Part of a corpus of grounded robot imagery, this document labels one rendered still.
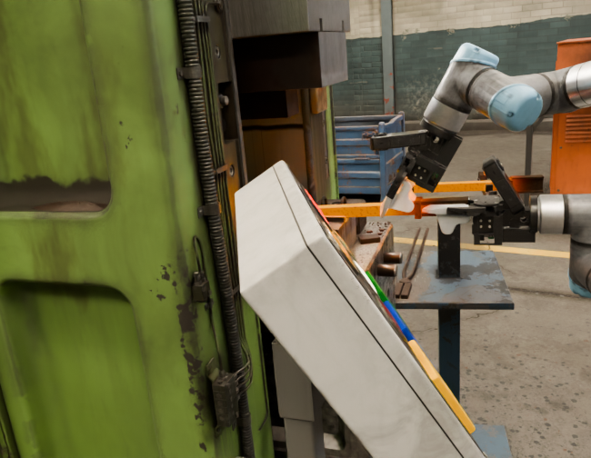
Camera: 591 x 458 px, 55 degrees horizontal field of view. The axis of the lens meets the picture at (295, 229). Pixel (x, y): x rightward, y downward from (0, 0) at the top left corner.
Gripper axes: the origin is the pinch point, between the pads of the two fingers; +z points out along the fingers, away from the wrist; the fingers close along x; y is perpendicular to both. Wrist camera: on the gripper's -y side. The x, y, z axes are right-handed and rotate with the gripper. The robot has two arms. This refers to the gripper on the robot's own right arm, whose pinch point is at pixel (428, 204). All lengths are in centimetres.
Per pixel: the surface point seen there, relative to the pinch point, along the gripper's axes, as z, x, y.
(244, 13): 28, -17, -39
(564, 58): -59, 345, -9
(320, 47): 16.4, -11.7, -32.3
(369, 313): -3, -72, -11
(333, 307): 0, -73, -12
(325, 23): 16.3, -7.1, -36.4
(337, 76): 16.5, -0.9, -26.6
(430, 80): 77, 781, 27
